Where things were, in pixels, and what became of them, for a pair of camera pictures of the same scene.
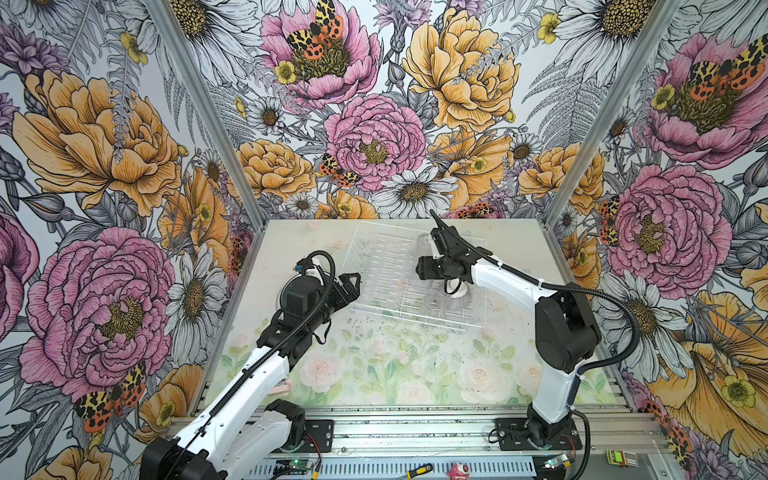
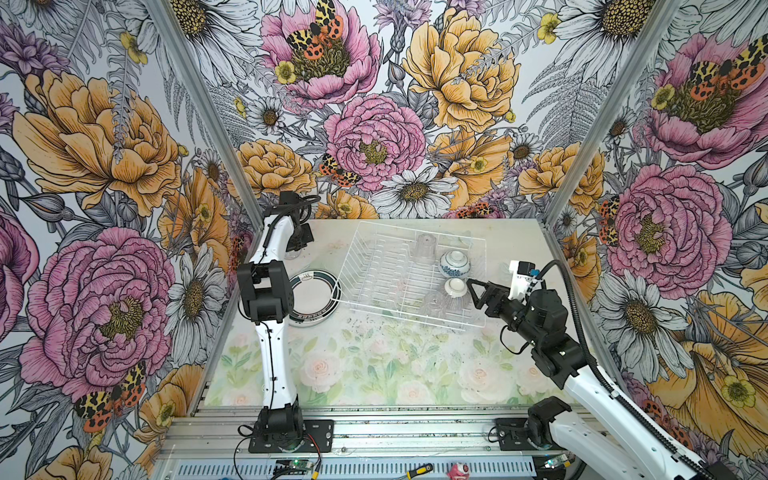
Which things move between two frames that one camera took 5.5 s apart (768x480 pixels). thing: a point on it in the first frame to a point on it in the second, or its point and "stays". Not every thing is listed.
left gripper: (341, 299) to (307, 238)
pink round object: (453, 472) stays
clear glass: (434, 301) stays
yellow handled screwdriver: (420, 470) stays
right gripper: (424, 269) to (501, 296)
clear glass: (424, 245) stays
